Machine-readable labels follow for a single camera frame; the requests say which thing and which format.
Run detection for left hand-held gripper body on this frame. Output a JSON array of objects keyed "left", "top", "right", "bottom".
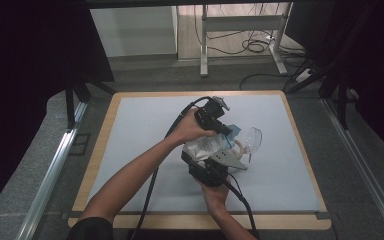
[{"left": 194, "top": 96, "right": 231, "bottom": 132}]

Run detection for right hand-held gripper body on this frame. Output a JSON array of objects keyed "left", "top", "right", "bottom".
[{"left": 188, "top": 149, "right": 248, "bottom": 188}]

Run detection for clear plastic water bottle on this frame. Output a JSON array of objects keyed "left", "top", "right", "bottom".
[{"left": 183, "top": 124, "right": 243, "bottom": 163}]

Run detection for person's right hand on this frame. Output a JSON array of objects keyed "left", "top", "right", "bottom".
[{"left": 196, "top": 179, "right": 231, "bottom": 214}]

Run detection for person's left hand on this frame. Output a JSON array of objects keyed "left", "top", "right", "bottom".
[{"left": 169, "top": 107, "right": 217, "bottom": 144}]

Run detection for wooden table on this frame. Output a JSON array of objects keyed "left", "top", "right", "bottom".
[{"left": 68, "top": 89, "right": 333, "bottom": 231}]

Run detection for grey table mat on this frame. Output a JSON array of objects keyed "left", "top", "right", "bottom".
[{"left": 84, "top": 94, "right": 323, "bottom": 214}]

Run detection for white power strip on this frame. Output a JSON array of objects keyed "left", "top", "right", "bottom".
[{"left": 294, "top": 68, "right": 313, "bottom": 84}]

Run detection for white cabinet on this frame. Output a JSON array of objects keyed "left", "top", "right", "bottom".
[{"left": 89, "top": 6, "right": 178, "bottom": 58}]

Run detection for person's black sleeve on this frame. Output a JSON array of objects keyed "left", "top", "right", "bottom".
[{"left": 66, "top": 216, "right": 115, "bottom": 240}]

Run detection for black stand legs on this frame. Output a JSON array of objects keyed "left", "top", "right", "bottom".
[
  {"left": 282, "top": 59, "right": 352, "bottom": 131},
  {"left": 64, "top": 77, "right": 117, "bottom": 130}
]

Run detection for black curtain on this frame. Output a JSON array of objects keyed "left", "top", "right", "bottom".
[
  {"left": 0, "top": 0, "right": 115, "bottom": 221},
  {"left": 284, "top": 0, "right": 384, "bottom": 164}
]

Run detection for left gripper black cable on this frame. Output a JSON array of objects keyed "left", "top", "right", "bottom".
[{"left": 128, "top": 95, "right": 213, "bottom": 240}]

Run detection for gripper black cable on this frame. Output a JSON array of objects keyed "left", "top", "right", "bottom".
[
  {"left": 224, "top": 173, "right": 258, "bottom": 239},
  {"left": 128, "top": 95, "right": 213, "bottom": 240}
]

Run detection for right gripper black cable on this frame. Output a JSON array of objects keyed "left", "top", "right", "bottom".
[{"left": 224, "top": 173, "right": 258, "bottom": 239}]

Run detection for long black floor cable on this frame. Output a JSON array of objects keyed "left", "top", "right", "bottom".
[{"left": 239, "top": 72, "right": 293, "bottom": 91}]

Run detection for coiled black floor cables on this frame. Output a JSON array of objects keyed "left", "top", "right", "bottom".
[{"left": 241, "top": 38, "right": 268, "bottom": 55}]

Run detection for white metal desk frame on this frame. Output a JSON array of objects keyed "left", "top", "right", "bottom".
[{"left": 199, "top": 3, "right": 293, "bottom": 78}]

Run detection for black floor bracket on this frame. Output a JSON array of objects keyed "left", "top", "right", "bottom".
[{"left": 69, "top": 133, "right": 92, "bottom": 156}]

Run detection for aluminium rail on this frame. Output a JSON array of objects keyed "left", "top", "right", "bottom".
[
  {"left": 323, "top": 98, "right": 384, "bottom": 239},
  {"left": 15, "top": 101, "right": 89, "bottom": 240}
]

